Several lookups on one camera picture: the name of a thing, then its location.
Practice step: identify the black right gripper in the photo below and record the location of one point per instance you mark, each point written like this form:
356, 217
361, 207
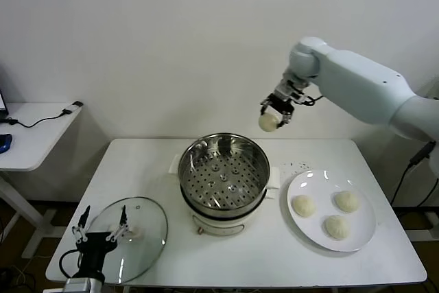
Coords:
279, 103

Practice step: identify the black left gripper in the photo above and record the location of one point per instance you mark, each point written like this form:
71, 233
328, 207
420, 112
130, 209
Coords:
94, 241

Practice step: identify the white steamed baozi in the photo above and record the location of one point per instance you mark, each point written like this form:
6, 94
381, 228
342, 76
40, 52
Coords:
347, 201
269, 122
337, 227
303, 205

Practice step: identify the round glass pot lid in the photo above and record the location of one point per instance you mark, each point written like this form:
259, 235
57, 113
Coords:
151, 231

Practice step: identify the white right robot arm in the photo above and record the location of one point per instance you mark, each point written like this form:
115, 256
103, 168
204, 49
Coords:
360, 80

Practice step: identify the perforated steel steamer basket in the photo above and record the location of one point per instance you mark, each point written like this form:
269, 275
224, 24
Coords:
223, 176

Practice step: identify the white side table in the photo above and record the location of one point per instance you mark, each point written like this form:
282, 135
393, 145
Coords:
34, 142

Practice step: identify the white electric cooking pot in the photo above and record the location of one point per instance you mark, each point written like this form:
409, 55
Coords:
219, 228

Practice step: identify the grey adapter box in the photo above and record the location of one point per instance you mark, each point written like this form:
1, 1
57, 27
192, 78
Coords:
73, 107

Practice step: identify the white round plate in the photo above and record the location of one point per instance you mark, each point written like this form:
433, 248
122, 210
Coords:
308, 234

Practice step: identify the blue computer mouse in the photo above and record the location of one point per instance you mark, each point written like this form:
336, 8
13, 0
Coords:
5, 143

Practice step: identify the black laptop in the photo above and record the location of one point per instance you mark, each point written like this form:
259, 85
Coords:
2, 102

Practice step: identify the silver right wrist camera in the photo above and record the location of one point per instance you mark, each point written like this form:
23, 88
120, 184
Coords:
299, 96

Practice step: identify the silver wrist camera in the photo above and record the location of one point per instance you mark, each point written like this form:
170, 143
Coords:
77, 286
299, 96

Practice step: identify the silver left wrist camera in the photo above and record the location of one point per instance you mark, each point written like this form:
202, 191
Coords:
77, 286

